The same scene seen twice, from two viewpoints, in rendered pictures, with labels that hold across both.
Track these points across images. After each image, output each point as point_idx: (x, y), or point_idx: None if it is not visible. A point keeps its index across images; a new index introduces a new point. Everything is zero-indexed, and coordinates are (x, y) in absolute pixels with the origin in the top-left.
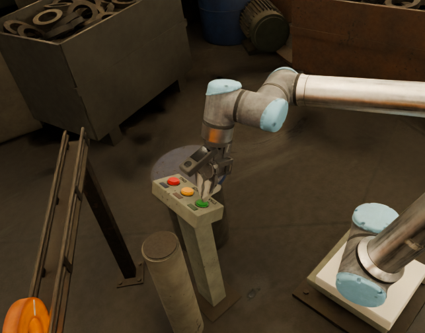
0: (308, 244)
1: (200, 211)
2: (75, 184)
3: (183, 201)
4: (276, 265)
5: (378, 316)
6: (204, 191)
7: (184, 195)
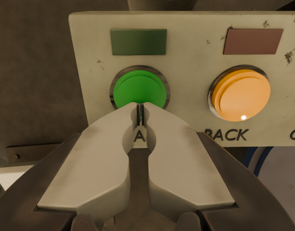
0: (133, 191)
1: (92, 52)
2: None
3: (202, 36)
4: (139, 153)
5: None
6: (121, 128)
7: (230, 71)
